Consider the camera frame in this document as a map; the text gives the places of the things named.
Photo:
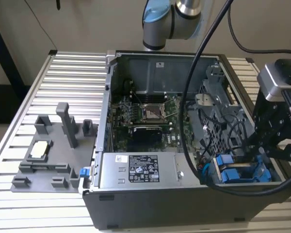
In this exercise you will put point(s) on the green motherboard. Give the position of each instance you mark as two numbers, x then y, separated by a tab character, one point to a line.
169	126

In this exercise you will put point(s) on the CPU socket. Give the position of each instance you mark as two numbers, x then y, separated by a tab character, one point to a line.
152	112

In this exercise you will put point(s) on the small black hanging object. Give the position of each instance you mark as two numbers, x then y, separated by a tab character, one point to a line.
58	4

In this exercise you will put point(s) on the grey parts rack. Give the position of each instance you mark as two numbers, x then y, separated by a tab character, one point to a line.
58	170

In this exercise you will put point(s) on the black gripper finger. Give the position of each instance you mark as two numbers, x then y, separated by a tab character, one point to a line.
253	148
282	154

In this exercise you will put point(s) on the silver CPU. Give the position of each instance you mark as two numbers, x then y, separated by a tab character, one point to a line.
38	148

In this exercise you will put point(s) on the silver power supply unit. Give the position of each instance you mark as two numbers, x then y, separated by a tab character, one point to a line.
111	174

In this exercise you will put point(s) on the black graphics card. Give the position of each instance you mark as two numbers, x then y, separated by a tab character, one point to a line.
148	136

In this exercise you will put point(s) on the blue disk carrier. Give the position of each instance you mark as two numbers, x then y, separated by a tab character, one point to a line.
230	176

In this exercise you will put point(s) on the black open PC case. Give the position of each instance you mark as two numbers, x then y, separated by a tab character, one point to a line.
160	208

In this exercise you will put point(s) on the metal disk bay cage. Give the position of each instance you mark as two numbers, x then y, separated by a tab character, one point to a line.
220	106

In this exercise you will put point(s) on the black desk frame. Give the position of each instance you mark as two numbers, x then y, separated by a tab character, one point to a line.
2	104

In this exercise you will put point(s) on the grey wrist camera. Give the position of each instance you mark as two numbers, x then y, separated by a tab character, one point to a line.
271	80

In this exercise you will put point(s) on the hard disk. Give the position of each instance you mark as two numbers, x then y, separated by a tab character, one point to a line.
223	160

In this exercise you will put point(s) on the blue case latch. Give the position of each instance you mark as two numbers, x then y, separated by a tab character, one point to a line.
84	173

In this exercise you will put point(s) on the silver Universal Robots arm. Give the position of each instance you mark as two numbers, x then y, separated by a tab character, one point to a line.
157	29

